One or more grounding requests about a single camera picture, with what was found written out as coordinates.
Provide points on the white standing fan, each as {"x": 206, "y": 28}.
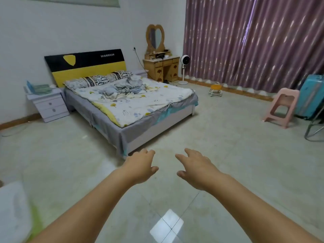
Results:
{"x": 185, "y": 60}

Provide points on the person's right hand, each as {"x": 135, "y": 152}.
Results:
{"x": 200, "y": 169}

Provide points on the bed with leaf print bedding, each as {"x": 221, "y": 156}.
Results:
{"x": 152, "y": 106}

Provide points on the person's left forearm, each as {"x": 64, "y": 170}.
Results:
{"x": 86, "y": 215}

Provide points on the black white patterned pillow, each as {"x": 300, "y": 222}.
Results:
{"x": 86, "y": 82}
{"x": 119, "y": 75}

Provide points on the purple curtain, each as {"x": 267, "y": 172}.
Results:
{"x": 243, "y": 38}

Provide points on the wooden dressing table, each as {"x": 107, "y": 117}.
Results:
{"x": 162, "y": 68}

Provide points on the black yellow headboard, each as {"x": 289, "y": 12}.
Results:
{"x": 86, "y": 60}

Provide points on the white nightstand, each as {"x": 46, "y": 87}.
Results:
{"x": 50, "y": 106}
{"x": 140, "y": 73}

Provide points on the black telephone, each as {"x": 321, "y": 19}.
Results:
{"x": 160, "y": 55}

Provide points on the person's right forearm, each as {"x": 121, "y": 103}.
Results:
{"x": 258, "y": 215}

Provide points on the pink plastic stool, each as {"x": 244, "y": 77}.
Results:
{"x": 288, "y": 93}

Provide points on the wooden framed mirror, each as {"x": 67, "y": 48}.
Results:
{"x": 155, "y": 38}

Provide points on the person's left hand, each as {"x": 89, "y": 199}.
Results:
{"x": 139, "y": 167}

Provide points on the white green cloth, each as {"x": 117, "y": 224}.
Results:
{"x": 12, "y": 215}

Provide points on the blue suitcase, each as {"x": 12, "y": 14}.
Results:
{"x": 310, "y": 96}

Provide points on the light blue denim jeans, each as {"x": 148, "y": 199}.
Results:
{"x": 108, "y": 91}

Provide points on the metal chair frame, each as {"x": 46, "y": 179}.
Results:
{"x": 307, "y": 135}

